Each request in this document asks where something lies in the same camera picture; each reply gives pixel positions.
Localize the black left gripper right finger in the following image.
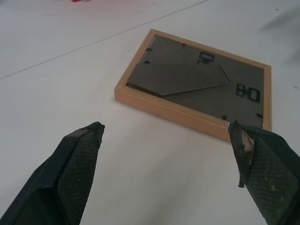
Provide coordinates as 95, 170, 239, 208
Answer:
227, 120, 300, 225

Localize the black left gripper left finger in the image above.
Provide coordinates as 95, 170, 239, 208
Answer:
0, 121, 105, 225

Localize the wooden picture frame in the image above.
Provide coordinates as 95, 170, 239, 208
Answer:
114, 28, 272, 143

